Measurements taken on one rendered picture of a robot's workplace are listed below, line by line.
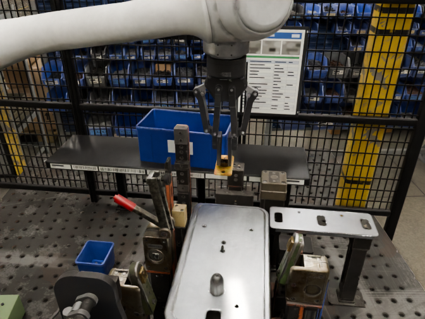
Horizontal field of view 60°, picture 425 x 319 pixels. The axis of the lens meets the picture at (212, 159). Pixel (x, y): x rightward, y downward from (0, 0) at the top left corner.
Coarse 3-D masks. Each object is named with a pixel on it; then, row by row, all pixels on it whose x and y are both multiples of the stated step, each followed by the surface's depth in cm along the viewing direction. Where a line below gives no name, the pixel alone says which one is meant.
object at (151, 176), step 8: (152, 176) 85; (160, 176) 85; (168, 176) 84; (152, 184) 84; (160, 184) 88; (168, 184) 85; (152, 192) 85; (160, 192) 86; (152, 200) 87; (160, 200) 86; (160, 208) 87; (168, 208) 91; (160, 216) 89; (168, 216) 92; (160, 224) 90; (168, 224) 90
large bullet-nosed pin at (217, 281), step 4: (212, 276) 81; (216, 276) 80; (220, 276) 81; (212, 280) 80; (216, 280) 80; (220, 280) 80; (212, 284) 80; (216, 284) 80; (220, 284) 80; (212, 288) 81; (216, 288) 81; (220, 288) 81; (212, 292) 82; (216, 292) 81; (220, 292) 81
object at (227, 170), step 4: (224, 156) 85; (232, 156) 85; (224, 160) 82; (232, 160) 83; (220, 164) 81; (224, 164) 81; (232, 164) 82; (216, 168) 80; (220, 168) 80; (224, 168) 80; (228, 168) 80; (232, 168) 80; (216, 172) 79; (220, 172) 79; (228, 172) 79
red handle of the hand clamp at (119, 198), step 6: (114, 198) 89; (120, 198) 89; (120, 204) 89; (126, 204) 89; (132, 204) 90; (132, 210) 90; (138, 210) 90; (144, 210) 91; (144, 216) 91; (150, 216) 91; (156, 216) 92; (156, 222) 91
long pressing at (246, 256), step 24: (192, 216) 105; (216, 216) 106; (240, 216) 106; (264, 216) 106; (192, 240) 97; (216, 240) 97; (240, 240) 97; (264, 240) 98; (192, 264) 90; (216, 264) 90; (240, 264) 90; (264, 264) 90; (192, 288) 84; (240, 288) 84; (264, 288) 84; (168, 312) 78; (192, 312) 78; (240, 312) 78; (264, 312) 78
